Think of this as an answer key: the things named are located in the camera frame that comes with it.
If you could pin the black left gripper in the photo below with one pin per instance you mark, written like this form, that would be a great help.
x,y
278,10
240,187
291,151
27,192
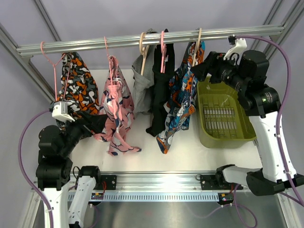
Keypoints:
x,y
94,122

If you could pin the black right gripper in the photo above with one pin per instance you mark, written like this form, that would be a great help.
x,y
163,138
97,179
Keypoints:
x,y
213,65

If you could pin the blue orange skull shorts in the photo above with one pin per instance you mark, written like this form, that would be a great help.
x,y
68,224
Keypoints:
x,y
183,91

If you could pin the pink plastic hanger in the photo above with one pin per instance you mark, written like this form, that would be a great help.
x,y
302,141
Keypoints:
x,y
163,52

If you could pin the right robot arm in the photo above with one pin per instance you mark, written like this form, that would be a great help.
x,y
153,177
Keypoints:
x,y
261,104

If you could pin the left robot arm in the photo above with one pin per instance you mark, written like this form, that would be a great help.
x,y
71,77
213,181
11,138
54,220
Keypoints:
x,y
55,165

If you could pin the pink patterned shorts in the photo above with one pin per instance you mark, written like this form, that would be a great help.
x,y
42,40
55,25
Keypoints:
x,y
117,104

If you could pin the orange black camouflage shorts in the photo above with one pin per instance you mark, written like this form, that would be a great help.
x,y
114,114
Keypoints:
x,y
79,88

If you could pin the thin pink hanger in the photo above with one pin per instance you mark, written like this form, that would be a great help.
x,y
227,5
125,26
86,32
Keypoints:
x,y
54,65
107,50

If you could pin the grey shorts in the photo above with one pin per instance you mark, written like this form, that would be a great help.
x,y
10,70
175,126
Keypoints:
x,y
143,83

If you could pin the thin pink left hanger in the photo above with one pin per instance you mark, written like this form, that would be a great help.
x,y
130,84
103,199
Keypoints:
x,y
54,65

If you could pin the beige wooden hanger with grey shorts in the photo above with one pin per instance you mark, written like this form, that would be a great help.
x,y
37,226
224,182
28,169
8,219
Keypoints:
x,y
143,51

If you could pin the olive green plastic basket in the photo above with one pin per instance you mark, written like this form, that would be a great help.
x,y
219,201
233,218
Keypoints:
x,y
223,123

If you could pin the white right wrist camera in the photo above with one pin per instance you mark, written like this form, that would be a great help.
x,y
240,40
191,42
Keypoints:
x,y
233,54

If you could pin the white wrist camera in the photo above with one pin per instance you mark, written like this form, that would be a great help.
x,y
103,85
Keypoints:
x,y
233,54
59,111

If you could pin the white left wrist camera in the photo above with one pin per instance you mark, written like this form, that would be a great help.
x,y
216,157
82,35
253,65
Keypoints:
x,y
59,111

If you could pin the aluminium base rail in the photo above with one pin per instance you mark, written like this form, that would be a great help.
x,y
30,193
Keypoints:
x,y
149,181

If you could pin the slotted cable duct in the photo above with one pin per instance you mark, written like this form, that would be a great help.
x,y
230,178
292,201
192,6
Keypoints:
x,y
154,197

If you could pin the aluminium hanging rail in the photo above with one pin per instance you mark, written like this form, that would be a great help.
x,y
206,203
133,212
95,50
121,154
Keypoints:
x,y
133,40

